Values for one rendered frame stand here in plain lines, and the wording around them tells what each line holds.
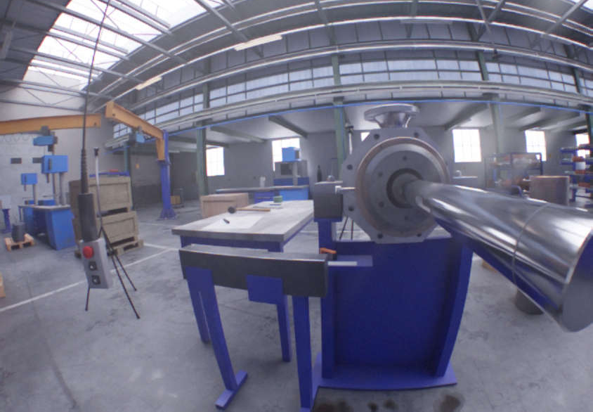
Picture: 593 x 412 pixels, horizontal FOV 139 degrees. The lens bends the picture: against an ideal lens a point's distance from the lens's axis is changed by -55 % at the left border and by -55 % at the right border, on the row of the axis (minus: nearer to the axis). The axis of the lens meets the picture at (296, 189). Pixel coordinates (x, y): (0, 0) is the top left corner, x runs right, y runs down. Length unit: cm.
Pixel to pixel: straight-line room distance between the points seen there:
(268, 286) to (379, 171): 56
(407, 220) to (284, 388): 111
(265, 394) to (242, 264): 84
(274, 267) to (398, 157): 57
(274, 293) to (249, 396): 78
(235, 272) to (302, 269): 27
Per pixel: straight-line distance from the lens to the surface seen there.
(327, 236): 105
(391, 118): 107
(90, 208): 66
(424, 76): 834
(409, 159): 87
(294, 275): 85
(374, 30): 884
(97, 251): 66
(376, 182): 86
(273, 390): 150
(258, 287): 91
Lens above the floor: 115
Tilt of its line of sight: 3 degrees down
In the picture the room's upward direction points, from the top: 3 degrees counter-clockwise
